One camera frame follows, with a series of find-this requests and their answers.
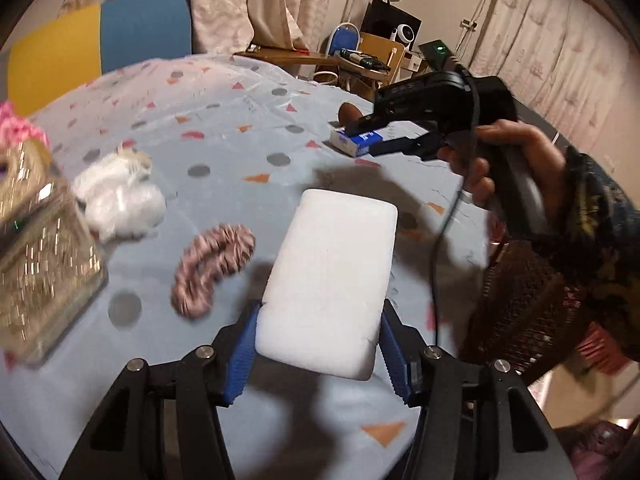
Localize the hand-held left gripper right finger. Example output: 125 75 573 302
380 299 573 480

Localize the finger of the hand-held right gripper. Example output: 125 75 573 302
369 132 443 162
345 112 401 137

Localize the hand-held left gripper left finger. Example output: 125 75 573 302
59 302 263 480

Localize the white foam block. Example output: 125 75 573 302
255 189 398 381

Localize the person's right forearm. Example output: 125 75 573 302
530 145 640 361

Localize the person's right hand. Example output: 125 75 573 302
437 119 568 217

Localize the small blue white box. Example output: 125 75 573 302
331 127 383 157

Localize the black handheld tool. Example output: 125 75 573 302
340 49 391 68

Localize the small white desk fan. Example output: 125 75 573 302
390 25 416 51

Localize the blue folding chair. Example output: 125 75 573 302
327 22 361 58

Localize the pink striped scrunchie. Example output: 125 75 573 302
171 225 257 318

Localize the brown wicker basket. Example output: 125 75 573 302
460 240 591 386

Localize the white cotton in plastic bag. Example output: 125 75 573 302
74 150 167 240

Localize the ship print curtain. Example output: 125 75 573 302
60 0 361 56

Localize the pink ribbed garment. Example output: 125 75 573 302
575 322 633 373

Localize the silver embossed tissue box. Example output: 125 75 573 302
0 140 108 366

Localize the pink spotted plush toy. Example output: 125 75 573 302
0 101 51 148

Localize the black cable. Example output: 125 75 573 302
430 67 481 351

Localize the pale printed wall curtain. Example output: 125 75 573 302
470 0 640 131

